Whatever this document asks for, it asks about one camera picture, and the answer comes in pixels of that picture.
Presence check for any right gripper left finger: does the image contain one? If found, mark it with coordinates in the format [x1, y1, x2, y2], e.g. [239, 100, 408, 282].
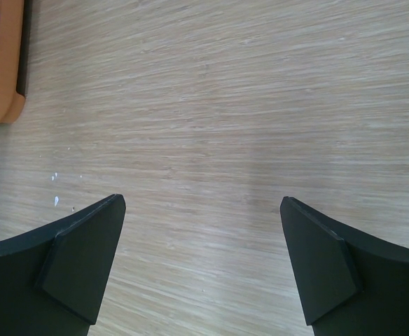
[0, 194, 125, 335]

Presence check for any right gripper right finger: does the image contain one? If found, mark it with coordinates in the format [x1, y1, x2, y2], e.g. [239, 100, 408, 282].
[280, 197, 409, 335]

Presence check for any orange plastic tub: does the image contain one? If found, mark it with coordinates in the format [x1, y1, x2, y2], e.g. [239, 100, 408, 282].
[0, 0, 33, 124]

